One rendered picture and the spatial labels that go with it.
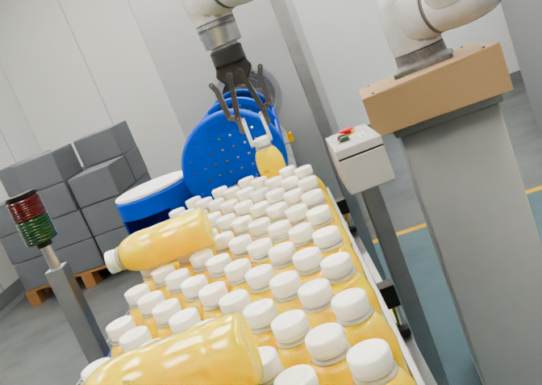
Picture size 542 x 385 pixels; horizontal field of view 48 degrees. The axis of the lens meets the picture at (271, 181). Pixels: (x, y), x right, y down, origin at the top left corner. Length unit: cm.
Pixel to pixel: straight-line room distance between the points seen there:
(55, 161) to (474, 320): 396
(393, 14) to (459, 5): 21
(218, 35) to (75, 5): 597
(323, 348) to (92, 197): 475
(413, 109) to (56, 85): 605
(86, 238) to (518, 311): 401
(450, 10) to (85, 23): 581
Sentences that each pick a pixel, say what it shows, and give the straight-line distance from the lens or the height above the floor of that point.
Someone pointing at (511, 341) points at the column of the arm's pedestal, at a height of 21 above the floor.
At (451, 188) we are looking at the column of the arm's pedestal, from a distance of 192.
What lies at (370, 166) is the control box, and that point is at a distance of 128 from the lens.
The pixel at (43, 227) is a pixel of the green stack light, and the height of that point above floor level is 119.
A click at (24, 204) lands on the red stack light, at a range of 125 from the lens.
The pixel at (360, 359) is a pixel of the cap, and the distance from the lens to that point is 55.
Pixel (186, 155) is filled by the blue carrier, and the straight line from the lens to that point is 164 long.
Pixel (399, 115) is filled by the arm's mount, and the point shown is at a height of 104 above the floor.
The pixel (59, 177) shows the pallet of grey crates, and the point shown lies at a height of 97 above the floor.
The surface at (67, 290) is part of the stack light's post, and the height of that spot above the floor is 105.
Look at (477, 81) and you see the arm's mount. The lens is 177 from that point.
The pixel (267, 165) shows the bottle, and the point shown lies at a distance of 142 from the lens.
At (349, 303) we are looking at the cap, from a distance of 64.
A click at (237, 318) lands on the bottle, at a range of 55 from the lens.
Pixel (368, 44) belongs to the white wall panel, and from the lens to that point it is 676.
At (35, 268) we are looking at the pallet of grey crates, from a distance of 572.
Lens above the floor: 135
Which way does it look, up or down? 12 degrees down
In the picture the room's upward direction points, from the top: 22 degrees counter-clockwise
